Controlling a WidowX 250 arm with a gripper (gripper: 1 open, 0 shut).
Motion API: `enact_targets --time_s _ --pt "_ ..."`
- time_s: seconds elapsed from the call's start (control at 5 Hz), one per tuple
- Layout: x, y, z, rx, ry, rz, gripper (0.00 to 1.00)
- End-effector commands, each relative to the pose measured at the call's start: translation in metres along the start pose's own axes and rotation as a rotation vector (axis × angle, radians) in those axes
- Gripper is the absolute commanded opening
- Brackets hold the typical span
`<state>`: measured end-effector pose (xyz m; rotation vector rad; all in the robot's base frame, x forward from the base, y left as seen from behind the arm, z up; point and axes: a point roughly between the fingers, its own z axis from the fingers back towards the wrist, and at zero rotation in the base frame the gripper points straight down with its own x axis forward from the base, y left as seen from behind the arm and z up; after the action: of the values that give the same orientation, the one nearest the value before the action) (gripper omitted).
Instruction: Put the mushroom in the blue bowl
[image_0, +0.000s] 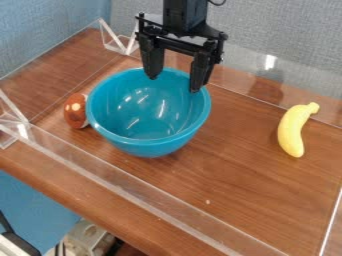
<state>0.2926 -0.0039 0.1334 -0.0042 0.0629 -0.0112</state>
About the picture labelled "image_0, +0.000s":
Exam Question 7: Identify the clear acrylic left bracket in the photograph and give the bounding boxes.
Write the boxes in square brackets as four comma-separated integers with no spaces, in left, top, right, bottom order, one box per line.
[0,89,31,150]

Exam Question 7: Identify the clear acrylic front barrier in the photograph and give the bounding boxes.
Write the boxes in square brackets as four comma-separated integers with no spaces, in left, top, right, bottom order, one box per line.
[6,124,289,256]

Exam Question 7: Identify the grey power strip below table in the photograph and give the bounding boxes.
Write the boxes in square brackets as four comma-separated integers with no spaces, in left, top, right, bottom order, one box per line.
[54,219,117,256]

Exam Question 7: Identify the clear acrylic barrier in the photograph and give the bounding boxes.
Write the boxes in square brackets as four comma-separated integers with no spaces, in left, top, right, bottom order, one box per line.
[133,13,342,129]
[6,124,289,256]

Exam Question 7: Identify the brown white plush mushroom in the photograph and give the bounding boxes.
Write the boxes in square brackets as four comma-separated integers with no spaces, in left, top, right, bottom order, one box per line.
[63,93,88,129]

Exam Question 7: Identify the blue plastic bowl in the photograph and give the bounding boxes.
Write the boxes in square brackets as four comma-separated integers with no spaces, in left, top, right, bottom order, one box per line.
[86,68,211,158]

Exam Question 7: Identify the clear acrylic back barrier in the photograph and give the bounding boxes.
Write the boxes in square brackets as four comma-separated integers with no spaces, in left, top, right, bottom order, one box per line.
[133,13,342,129]

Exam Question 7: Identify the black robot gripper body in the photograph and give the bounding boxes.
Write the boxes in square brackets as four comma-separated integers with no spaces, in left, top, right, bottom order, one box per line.
[137,0,229,63]

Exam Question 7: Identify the clear acrylic corner bracket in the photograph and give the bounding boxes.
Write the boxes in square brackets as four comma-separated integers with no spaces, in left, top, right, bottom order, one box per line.
[99,18,139,56]

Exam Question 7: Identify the yellow toy banana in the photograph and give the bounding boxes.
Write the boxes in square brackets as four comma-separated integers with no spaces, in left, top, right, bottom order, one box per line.
[277,102,320,158]

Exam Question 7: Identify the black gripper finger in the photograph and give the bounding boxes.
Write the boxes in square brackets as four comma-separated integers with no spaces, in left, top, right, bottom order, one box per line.
[139,35,165,79]
[190,51,215,93]

